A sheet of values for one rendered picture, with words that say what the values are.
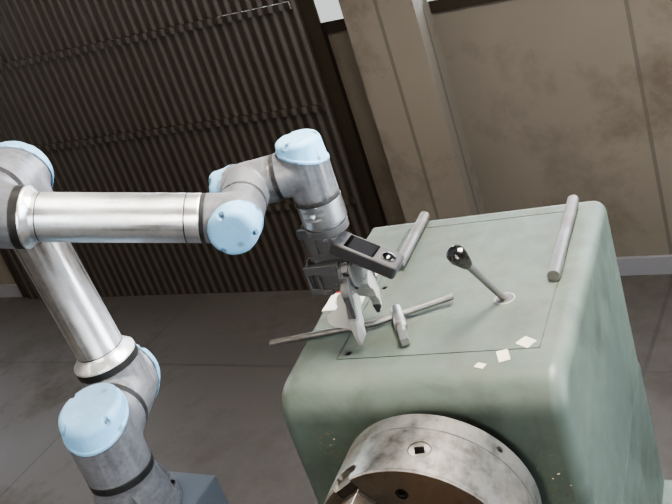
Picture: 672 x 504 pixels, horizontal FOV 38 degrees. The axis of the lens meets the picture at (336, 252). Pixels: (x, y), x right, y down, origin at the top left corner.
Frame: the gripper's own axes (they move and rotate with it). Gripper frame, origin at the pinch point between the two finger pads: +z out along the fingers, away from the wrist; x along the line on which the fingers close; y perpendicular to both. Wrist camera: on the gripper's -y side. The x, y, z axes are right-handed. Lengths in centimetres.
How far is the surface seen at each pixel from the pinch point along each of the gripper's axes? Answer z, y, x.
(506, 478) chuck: 11.7, -25.6, 25.3
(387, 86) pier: 29, 74, -218
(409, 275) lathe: 2.2, -0.5, -19.1
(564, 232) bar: 0.1, -29.0, -25.4
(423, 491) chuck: 8.0, -15.8, 32.0
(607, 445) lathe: 28.4, -34.0, -1.2
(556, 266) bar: 0.1, -29.3, -13.6
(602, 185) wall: 87, 2, -225
